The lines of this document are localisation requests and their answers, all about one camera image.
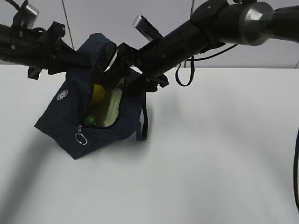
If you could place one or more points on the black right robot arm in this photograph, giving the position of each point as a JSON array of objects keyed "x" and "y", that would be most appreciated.
[{"x": 212, "y": 25}]

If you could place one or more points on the yellow lemon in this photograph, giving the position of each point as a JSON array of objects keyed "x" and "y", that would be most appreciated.
[{"x": 98, "y": 94}]

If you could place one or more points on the navy blue lunch bag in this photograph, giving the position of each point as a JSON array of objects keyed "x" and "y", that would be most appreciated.
[{"x": 85, "y": 116}]

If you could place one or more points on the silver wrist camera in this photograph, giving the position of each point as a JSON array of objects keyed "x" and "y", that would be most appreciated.
[
  {"x": 26, "y": 16},
  {"x": 146, "y": 29}
]

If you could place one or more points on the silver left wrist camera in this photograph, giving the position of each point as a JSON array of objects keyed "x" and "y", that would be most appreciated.
[{"x": 26, "y": 16}]

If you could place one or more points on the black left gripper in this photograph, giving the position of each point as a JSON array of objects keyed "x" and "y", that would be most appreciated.
[{"x": 36, "y": 47}]

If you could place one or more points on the glass container with green lid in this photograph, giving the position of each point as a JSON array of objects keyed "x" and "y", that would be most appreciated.
[{"x": 108, "y": 109}]

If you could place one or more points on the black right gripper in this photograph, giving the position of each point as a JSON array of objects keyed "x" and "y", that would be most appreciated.
[{"x": 148, "y": 60}]

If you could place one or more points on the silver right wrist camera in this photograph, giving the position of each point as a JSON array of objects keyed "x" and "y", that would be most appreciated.
[{"x": 146, "y": 29}]

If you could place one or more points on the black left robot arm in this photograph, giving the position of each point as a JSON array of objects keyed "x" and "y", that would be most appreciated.
[{"x": 6, "y": 33}]

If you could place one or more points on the green cucumber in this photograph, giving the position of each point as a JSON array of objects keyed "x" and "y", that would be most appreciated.
[{"x": 90, "y": 120}]

